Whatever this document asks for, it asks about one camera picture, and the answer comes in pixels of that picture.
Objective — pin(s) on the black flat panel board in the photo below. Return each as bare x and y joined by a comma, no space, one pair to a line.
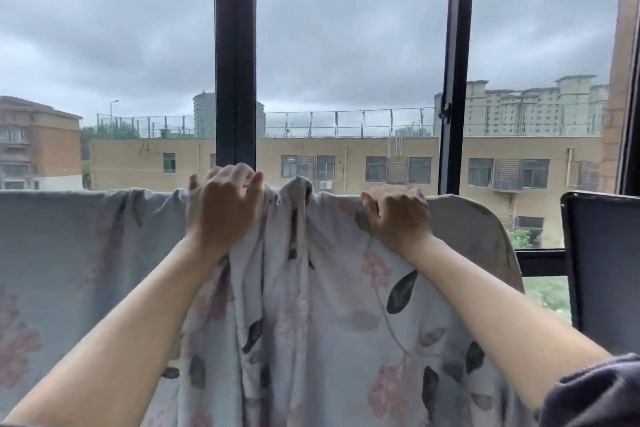
605,266

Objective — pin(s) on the black metal window frame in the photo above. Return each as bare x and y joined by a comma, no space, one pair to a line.
235,41

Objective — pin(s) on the brown brick building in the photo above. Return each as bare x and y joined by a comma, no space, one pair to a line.
55,151

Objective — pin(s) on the white tall apartment buildings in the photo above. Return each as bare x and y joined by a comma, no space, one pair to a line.
525,111

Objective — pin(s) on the grey tall apartment block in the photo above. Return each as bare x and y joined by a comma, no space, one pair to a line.
202,116

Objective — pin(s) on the long beige building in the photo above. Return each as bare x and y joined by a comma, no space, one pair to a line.
350,146

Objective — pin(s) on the person's left hand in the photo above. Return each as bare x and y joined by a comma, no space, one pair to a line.
222,211

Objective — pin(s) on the person's left forearm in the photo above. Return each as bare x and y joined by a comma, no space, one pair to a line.
125,341

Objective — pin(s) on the person's right forearm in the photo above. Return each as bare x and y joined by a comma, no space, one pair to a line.
500,321

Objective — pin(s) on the person's dark right sleeve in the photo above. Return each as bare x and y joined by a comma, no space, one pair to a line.
600,391

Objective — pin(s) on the person's right hand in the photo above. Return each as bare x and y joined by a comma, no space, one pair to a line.
402,221

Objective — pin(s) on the street lamp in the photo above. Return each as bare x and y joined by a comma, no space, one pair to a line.
115,101

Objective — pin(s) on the floral light blue bedsheet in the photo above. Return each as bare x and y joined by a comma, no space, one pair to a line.
325,341

